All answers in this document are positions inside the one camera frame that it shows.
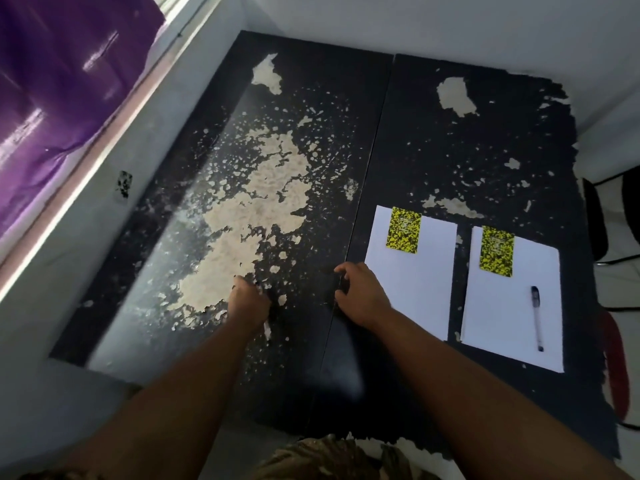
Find person's right hand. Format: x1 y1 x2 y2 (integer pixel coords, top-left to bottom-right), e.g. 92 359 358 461
333 262 397 332

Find person's left hand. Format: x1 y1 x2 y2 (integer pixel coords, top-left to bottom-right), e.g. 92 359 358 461
227 275 273 335

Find person's left forearm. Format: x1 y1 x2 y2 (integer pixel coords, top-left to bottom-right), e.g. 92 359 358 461
60 322 266 480

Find person's right forearm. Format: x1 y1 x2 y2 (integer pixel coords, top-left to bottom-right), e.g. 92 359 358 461
366 309 635 480

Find white paper sheet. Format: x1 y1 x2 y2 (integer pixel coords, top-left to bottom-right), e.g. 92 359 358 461
364 205 458 342
460 226 565 374

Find yellow black patterned card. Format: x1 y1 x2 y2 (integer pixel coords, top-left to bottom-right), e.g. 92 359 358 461
385 207 422 255
479 227 516 278

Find camouflage trousers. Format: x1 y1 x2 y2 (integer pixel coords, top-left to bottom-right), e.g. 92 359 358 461
20 435 441 480

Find black capped ballpoint pen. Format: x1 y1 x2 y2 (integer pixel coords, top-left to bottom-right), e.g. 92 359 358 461
530 286 545 352

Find purple curtain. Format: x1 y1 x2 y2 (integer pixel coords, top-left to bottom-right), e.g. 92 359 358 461
0 0 166 237

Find black frame chair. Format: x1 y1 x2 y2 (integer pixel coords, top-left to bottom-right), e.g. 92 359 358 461
582 166 640 425

